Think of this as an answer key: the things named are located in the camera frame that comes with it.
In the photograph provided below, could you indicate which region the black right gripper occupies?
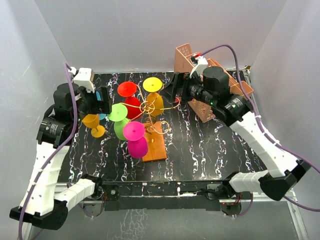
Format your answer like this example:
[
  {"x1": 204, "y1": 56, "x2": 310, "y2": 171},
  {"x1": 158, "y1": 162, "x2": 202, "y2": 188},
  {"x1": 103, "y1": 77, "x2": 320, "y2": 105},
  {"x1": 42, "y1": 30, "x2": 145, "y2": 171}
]
[{"x1": 159, "y1": 71, "x2": 216, "y2": 107}]

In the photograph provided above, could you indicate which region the blue wine glass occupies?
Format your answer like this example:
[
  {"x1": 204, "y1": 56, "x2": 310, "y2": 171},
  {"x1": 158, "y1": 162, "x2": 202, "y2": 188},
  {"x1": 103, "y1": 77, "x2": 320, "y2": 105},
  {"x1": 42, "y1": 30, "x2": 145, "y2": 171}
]
[{"x1": 95, "y1": 91, "x2": 107, "y2": 121}]

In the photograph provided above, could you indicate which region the yellow-base orange wine glass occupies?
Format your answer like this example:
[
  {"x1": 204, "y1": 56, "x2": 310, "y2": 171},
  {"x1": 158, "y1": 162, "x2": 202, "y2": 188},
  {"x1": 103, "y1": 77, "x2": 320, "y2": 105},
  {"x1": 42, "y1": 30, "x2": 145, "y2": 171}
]
[{"x1": 142, "y1": 77, "x2": 164, "y2": 117}]

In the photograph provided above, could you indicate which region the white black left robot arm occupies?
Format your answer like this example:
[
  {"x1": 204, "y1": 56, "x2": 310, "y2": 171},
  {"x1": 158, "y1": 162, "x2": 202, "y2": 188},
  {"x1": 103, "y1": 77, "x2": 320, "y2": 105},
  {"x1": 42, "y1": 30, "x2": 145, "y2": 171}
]
[{"x1": 9, "y1": 83, "x2": 113, "y2": 230}]

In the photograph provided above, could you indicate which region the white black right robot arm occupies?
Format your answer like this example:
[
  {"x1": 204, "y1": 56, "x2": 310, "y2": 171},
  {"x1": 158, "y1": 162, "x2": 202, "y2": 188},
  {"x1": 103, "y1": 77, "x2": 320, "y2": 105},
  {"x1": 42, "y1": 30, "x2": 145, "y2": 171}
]
[{"x1": 165, "y1": 66, "x2": 311, "y2": 201}]

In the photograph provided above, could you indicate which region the green wine glass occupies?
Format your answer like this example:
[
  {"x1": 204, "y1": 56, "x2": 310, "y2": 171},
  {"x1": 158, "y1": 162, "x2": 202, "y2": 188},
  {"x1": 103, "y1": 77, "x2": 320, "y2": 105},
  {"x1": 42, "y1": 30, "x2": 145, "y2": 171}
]
[{"x1": 107, "y1": 103, "x2": 130, "y2": 141}]

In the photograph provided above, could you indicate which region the red wine glass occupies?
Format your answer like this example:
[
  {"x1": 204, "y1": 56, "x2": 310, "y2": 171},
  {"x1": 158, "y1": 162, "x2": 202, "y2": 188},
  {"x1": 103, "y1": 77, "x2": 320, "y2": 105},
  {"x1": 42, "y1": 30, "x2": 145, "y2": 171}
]
[{"x1": 117, "y1": 81, "x2": 141, "y2": 120}]

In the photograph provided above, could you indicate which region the magenta wine glass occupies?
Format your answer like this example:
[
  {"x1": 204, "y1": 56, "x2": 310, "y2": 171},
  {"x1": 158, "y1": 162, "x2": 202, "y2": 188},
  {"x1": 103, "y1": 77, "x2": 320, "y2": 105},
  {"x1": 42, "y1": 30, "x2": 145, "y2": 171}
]
[{"x1": 123, "y1": 121, "x2": 149, "y2": 159}]

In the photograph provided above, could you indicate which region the orange wooden rack base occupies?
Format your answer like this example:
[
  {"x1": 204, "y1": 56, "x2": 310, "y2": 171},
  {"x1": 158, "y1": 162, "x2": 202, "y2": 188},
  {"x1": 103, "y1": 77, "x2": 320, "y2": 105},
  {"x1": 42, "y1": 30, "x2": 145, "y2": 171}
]
[{"x1": 142, "y1": 121, "x2": 167, "y2": 163}]

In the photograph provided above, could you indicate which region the pink plastic file organizer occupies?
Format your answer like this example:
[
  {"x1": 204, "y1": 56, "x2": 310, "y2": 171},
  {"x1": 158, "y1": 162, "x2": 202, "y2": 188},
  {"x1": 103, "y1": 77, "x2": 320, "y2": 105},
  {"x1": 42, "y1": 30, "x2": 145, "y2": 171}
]
[{"x1": 174, "y1": 43, "x2": 254, "y2": 123}]

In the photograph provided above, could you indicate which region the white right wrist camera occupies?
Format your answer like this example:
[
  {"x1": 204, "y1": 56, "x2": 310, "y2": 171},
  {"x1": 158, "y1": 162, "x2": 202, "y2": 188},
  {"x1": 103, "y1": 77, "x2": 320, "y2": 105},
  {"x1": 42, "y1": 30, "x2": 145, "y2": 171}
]
[{"x1": 189, "y1": 53, "x2": 208, "y2": 79}]

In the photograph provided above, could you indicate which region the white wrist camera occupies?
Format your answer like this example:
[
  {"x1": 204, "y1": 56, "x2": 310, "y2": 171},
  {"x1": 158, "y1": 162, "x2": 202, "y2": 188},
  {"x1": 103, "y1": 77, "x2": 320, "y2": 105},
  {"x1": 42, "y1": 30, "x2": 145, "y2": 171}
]
[
  {"x1": 68, "y1": 67, "x2": 95, "y2": 93},
  {"x1": 189, "y1": 53, "x2": 208, "y2": 79}
]

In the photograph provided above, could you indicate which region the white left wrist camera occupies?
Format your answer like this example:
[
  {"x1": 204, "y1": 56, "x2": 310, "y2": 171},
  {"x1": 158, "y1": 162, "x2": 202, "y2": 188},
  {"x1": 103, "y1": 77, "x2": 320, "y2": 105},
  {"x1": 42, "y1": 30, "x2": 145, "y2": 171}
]
[{"x1": 68, "y1": 67, "x2": 95, "y2": 93}]

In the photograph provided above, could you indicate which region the gold wire glass rack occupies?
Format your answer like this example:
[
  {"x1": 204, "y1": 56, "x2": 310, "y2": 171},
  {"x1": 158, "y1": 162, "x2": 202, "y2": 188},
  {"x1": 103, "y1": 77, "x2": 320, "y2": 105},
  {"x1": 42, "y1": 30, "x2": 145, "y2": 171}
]
[{"x1": 130, "y1": 82, "x2": 181, "y2": 134}]

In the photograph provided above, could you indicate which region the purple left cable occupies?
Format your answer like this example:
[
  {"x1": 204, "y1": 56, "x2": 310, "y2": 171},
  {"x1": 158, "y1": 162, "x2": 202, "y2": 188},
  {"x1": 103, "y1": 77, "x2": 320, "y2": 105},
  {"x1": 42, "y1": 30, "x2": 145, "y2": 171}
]
[{"x1": 17, "y1": 62, "x2": 83, "y2": 240}]

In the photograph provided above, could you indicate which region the black metal base frame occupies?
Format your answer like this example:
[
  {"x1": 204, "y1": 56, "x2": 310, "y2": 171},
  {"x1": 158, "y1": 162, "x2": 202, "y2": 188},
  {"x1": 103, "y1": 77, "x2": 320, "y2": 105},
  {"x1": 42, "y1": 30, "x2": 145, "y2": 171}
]
[{"x1": 27, "y1": 178, "x2": 276, "y2": 220}]

